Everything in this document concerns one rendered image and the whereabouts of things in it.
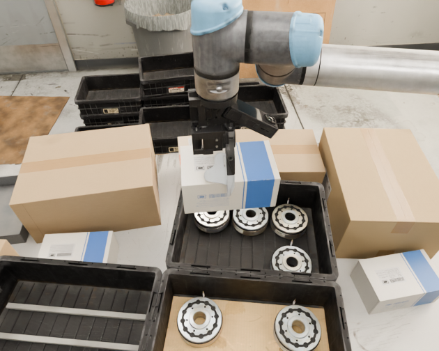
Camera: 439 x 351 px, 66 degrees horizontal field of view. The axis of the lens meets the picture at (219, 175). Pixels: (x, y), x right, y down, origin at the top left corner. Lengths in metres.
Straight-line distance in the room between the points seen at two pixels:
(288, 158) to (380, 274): 0.44
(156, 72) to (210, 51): 1.84
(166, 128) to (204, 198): 1.37
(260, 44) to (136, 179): 0.64
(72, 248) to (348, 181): 0.83
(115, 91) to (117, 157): 1.36
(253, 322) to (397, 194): 0.55
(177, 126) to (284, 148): 1.00
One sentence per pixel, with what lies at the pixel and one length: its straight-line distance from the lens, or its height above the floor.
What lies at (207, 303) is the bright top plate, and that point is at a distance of 0.85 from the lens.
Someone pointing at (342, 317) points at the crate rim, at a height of 0.93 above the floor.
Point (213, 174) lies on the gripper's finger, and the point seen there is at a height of 1.17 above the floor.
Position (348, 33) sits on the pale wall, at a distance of 3.73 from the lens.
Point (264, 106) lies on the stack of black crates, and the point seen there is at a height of 0.49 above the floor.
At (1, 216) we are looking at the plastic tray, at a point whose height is 0.70.
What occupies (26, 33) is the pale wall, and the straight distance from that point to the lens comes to 3.58.
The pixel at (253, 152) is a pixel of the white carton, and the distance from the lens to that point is 0.74.
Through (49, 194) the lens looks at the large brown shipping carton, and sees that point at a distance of 1.08.
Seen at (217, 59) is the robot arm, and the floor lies 1.39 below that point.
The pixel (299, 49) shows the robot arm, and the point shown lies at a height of 1.41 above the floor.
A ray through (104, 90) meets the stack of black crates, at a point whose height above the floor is 0.38.
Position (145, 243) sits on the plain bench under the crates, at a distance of 1.13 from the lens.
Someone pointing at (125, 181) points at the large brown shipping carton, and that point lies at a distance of 1.04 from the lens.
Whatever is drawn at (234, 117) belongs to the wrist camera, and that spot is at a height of 1.27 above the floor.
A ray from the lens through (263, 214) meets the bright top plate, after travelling 0.98.
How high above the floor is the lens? 1.64
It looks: 46 degrees down
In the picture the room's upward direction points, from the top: straight up
